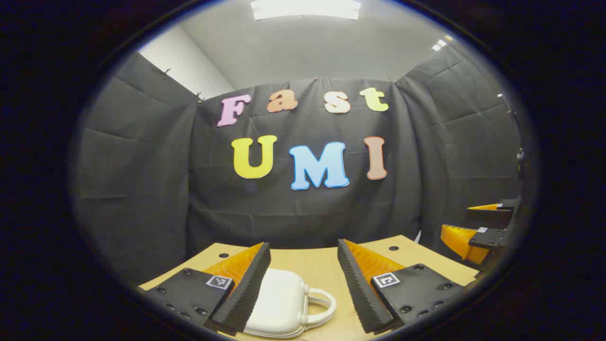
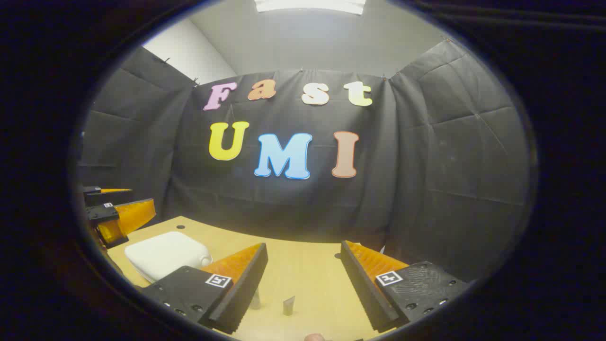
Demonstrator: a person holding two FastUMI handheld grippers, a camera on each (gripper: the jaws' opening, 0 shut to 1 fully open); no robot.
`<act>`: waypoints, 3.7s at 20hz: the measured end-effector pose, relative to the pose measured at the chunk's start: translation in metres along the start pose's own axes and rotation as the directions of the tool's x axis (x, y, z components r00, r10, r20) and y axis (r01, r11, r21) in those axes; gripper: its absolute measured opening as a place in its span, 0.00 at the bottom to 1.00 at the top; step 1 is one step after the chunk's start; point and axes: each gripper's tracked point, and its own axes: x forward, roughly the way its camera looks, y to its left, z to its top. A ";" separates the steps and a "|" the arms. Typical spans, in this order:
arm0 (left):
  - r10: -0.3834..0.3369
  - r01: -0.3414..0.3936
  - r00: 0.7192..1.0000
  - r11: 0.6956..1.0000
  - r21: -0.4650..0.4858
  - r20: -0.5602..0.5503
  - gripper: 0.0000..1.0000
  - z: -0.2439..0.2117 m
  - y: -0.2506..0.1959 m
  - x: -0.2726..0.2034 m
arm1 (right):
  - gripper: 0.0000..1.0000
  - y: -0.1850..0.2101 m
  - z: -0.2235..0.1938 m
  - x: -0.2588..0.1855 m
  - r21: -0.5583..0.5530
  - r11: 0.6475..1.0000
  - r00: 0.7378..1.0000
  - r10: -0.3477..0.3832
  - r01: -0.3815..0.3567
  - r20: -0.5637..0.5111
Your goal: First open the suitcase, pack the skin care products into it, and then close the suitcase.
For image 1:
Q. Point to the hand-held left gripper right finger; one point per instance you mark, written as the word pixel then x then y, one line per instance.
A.
pixel 357 293

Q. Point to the black backdrop cloth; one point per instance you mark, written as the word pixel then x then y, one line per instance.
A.
pixel 303 213

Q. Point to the metal stand pole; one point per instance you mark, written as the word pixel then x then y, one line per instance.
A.
pixel 507 104

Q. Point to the large ceiling light panel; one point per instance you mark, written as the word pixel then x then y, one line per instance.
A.
pixel 305 8

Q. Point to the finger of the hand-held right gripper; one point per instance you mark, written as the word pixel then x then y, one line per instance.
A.
pixel 490 238
pixel 492 217

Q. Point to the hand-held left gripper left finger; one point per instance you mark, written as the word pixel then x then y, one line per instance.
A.
pixel 248 293

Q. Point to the small ceiling light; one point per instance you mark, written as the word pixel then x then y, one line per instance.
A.
pixel 439 45

